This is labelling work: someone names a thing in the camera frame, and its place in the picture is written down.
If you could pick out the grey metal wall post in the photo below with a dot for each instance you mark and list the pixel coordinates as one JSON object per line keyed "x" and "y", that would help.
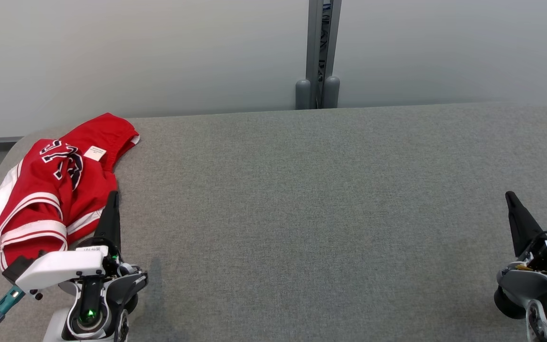
{"x": 314, "y": 42}

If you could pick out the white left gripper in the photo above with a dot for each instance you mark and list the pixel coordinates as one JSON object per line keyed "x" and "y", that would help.
{"x": 64, "y": 268}

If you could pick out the grey cylindrical post bumper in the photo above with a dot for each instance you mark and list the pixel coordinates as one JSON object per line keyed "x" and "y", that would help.
{"x": 331, "y": 92}
{"x": 303, "y": 95}

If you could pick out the red white sports jersey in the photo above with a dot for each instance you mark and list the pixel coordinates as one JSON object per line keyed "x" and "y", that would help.
{"x": 31, "y": 190}

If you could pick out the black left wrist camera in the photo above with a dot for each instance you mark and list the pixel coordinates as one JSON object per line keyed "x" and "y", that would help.
{"x": 17, "y": 267}

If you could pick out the red shorts with white trim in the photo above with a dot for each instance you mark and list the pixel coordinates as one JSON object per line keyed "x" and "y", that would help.
{"x": 117, "y": 130}

